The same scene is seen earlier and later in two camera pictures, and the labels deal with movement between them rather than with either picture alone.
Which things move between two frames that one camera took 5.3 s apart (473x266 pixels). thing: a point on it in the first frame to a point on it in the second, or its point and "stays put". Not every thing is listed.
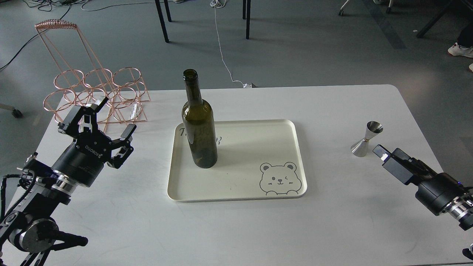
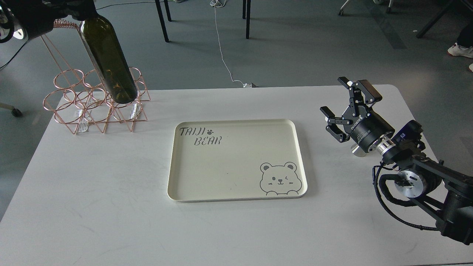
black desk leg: (445, 5) stays put
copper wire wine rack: (79, 78) stays put
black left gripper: (83, 160) to (81, 10)
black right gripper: (434, 194) to (367, 127)
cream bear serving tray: (256, 159) stays put
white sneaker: (456, 50) stays put
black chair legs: (166, 3) stays put
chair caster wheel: (15, 112) stays put
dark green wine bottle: (198, 120) to (106, 48)
